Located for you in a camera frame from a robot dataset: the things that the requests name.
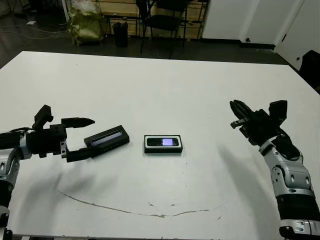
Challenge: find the black waste bin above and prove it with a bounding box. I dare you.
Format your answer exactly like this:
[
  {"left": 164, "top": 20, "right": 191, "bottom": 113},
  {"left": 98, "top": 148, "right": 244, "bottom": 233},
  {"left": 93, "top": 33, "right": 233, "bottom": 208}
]
[{"left": 112, "top": 21, "right": 129, "bottom": 48}]

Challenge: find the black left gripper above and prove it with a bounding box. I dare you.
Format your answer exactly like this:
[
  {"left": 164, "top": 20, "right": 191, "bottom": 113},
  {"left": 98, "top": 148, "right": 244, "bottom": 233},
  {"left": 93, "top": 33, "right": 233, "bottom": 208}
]
[{"left": 24, "top": 116, "right": 97, "bottom": 164}]

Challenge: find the clear plastic bag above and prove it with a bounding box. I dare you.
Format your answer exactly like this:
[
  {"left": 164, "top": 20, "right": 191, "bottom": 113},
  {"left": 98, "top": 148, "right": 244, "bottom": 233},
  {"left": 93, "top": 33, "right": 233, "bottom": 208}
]
[{"left": 72, "top": 0, "right": 97, "bottom": 10}]

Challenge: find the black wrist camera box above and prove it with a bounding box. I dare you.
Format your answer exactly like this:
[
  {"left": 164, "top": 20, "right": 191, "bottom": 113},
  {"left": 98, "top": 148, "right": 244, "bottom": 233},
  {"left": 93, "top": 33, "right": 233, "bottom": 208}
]
[
  {"left": 268, "top": 99, "right": 288, "bottom": 123},
  {"left": 33, "top": 104, "right": 54, "bottom": 130}
]

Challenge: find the black box base white insert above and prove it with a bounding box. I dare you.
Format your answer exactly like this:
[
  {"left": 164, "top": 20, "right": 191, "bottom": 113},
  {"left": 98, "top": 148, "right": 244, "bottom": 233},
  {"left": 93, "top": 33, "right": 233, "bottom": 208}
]
[{"left": 143, "top": 134, "right": 183, "bottom": 156}]

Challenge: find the black folding chair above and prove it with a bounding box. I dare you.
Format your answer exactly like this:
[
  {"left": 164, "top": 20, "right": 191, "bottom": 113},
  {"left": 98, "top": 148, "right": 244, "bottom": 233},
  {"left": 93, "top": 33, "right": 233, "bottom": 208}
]
[{"left": 136, "top": 0, "right": 190, "bottom": 60}]

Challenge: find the black bulky chair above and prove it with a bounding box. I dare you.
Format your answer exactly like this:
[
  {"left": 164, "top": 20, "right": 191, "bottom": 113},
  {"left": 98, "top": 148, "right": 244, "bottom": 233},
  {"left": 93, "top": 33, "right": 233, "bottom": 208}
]
[{"left": 298, "top": 49, "right": 320, "bottom": 93}]

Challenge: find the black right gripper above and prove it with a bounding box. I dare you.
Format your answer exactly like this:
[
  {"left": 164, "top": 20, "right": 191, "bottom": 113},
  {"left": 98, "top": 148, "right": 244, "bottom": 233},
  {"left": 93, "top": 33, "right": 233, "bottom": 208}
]
[{"left": 229, "top": 99, "right": 284, "bottom": 146}]

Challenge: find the black box lid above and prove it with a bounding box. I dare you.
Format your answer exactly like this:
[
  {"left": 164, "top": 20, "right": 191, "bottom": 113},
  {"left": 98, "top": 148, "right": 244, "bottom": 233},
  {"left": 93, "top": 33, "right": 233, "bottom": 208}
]
[{"left": 83, "top": 124, "right": 130, "bottom": 160}]

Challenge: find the green bag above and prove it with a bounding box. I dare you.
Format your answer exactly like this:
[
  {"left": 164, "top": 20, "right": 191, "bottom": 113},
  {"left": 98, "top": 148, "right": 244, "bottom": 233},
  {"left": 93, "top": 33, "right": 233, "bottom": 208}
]
[{"left": 67, "top": 6, "right": 105, "bottom": 46}]

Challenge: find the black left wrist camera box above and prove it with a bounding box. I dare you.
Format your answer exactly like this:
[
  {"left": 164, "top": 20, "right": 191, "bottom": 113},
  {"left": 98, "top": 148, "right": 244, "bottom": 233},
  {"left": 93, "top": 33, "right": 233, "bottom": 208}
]
[{"left": 33, "top": 104, "right": 54, "bottom": 130}]

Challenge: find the white floor cable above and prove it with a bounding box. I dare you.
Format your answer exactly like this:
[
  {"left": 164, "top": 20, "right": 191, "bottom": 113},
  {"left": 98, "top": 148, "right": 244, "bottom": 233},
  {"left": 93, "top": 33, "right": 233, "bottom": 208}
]
[{"left": 0, "top": 24, "right": 70, "bottom": 40}]

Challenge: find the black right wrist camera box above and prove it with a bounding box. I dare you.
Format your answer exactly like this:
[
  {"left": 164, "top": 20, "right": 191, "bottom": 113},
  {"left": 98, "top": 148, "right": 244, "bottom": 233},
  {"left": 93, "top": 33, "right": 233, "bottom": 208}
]
[{"left": 268, "top": 99, "right": 288, "bottom": 123}]

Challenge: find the white door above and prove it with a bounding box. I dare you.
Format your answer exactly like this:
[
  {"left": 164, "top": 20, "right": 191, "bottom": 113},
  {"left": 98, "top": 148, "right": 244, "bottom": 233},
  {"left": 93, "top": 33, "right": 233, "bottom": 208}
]
[{"left": 274, "top": 0, "right": 320, "bottom": 72}]

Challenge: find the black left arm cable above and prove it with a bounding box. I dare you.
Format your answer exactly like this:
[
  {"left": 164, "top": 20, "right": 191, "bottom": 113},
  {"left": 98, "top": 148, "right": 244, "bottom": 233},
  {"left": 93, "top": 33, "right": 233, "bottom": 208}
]
[{"left": 0, "top": 126, "right": 36, "bottom": 137}]

